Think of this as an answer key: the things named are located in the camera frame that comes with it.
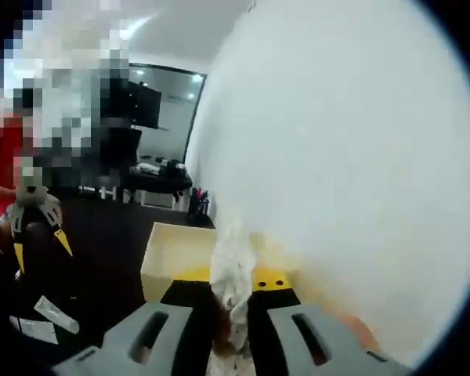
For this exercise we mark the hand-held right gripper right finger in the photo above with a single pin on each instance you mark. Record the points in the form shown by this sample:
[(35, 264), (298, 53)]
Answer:
[(337, 352)]

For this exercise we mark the black office desk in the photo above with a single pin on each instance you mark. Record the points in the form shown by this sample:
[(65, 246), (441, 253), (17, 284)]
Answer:
[(160, 182)]

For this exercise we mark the person's right hand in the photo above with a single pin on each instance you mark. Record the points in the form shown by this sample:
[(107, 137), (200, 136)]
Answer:
[(360, 331)]

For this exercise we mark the cream two-drawer organiser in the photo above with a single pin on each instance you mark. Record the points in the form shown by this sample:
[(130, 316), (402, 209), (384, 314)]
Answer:
[(180, 250)]

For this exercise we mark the small black box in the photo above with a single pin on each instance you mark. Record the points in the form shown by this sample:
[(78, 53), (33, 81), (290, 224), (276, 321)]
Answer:
[(173, 166)]

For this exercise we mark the white items on desk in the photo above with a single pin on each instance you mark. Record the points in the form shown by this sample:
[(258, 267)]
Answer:
[(148, 168)]

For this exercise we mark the bundle of coloured pens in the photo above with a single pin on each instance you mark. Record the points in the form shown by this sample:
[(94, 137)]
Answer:
[(199, 195)]

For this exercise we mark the dark framed glass partition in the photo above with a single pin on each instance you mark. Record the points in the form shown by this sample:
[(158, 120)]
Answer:
[(176, 117)]

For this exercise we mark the black mesh pen holder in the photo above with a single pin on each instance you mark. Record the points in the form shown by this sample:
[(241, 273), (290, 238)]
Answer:
[(199, 208)]

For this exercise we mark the black monitor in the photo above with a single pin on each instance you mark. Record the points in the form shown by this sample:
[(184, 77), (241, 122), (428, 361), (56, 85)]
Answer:
[(147, 105)]

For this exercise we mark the white cloth pouch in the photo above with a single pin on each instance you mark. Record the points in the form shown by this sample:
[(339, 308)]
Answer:
[(235, 266)]

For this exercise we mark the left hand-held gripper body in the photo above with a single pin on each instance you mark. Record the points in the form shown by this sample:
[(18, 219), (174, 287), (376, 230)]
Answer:
[(33, 197)]

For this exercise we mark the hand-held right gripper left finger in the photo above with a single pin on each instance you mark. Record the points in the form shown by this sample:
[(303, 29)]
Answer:
[(113, 352)]

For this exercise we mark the dark cosmetic bottle white cap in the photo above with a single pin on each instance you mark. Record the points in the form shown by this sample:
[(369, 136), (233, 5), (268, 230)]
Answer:
[(39, 243)]

